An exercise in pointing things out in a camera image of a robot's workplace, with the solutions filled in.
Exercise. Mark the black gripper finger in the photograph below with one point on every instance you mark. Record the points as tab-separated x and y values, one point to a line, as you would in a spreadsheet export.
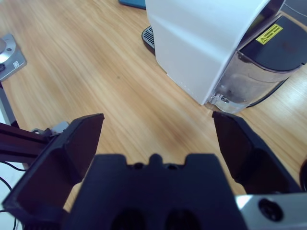
256	163
48	177

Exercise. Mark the grey camera mount plate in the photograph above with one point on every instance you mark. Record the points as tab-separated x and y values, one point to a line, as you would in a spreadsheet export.
61	125

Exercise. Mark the black drip tray metal grille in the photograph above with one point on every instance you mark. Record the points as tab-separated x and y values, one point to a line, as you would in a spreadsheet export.
147	38

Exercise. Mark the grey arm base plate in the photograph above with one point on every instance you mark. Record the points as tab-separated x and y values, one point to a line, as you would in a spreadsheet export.
18	56

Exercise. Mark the clear water tank black lid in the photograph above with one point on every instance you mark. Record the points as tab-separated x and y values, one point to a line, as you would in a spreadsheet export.
275	52

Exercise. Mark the teal plastic tray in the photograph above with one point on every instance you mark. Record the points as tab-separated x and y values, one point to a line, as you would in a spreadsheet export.
132	3

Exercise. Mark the white capsule coffee machine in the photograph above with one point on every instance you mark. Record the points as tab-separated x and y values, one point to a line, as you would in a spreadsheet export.
192	36

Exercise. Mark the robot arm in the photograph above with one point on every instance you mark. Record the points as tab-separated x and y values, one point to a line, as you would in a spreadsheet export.
3	50

